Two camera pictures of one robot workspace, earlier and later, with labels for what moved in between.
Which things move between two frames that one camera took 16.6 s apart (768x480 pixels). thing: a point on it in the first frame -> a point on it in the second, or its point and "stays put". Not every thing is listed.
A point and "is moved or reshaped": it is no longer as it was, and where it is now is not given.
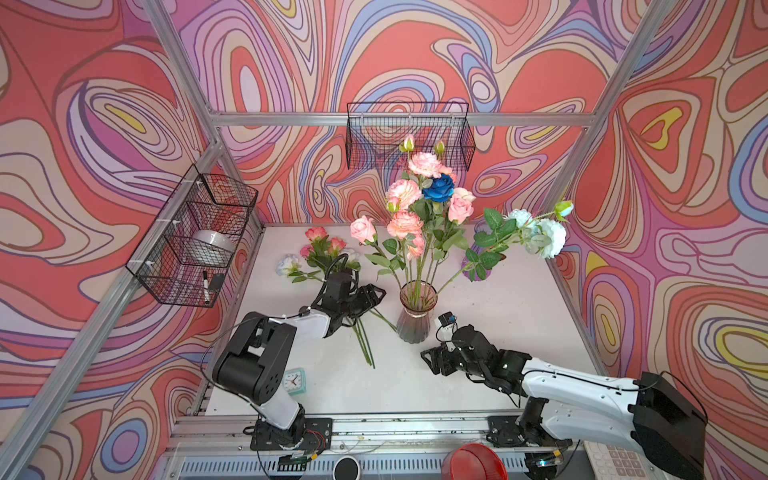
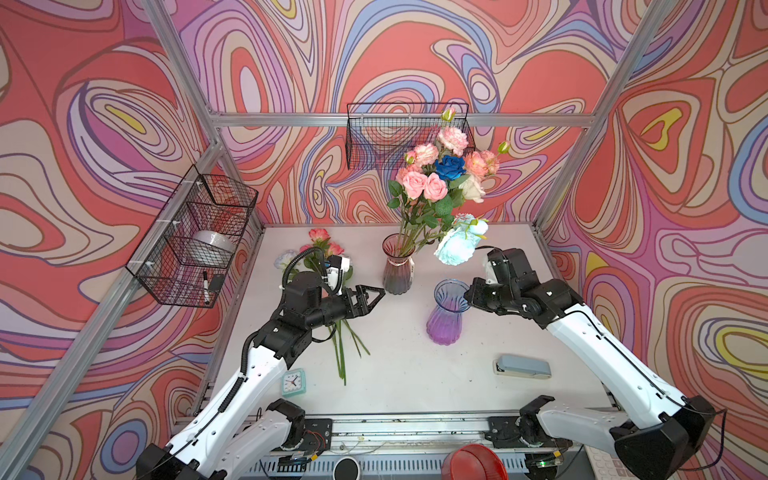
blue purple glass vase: (481, 226) -> (444, 324)
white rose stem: (464, 193) is moved or reshaped
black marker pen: (206, 287) stays put
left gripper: (368, 301) stays put
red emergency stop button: (474, 461) stays put
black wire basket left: (186, 257) stays put
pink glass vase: (417, 298) -> (398, 271)
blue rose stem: (442, 189) -> (450, 167)
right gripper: (436, 354) -> (473, 295)
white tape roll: (212, 244) stays put
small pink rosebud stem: (364, 230) -> (414, 184)
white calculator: (609, 462) stays put
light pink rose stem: (460, 210) -> (435, 188)
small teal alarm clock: (294, 381) stays put
